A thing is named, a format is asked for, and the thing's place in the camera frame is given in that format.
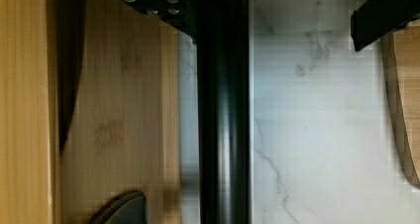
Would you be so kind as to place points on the black drawer handle bar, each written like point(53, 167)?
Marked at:
point(224, 111)

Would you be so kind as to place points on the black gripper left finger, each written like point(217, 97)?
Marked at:
point(180, 14)

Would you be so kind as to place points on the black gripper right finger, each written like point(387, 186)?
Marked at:
point(376, 18)

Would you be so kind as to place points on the bamboo cutting board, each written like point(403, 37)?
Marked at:
point(400, 56)

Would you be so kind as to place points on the dark grey curved object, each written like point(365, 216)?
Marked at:
point(126, 208)

